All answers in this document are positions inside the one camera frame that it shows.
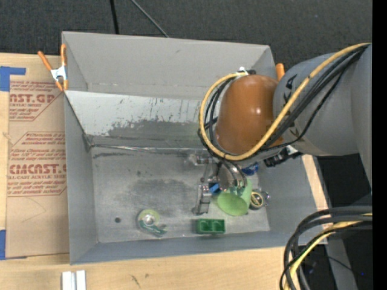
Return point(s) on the black cylinder on white bracket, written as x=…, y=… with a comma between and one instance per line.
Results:
x=276, y=160

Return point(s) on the brown cardboard board red print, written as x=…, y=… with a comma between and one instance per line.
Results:
x=36, y=162

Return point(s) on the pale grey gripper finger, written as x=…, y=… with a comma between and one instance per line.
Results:
x=207, y=200
x=198, y=203

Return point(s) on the black and gold round object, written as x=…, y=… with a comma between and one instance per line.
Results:
x=257, y=199

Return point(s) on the grey metal bin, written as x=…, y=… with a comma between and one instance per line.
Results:
x=151, y=177

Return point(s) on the light green plastic cup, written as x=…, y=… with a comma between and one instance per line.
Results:
x=234, y=203

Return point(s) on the dark green flat block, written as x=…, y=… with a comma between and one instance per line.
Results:
x=210, y=226

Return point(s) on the green and clear tape dispenser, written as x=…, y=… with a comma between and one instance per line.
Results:
x=148, y=220

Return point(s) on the dark blue round object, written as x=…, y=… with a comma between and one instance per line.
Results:
x=251, y=168

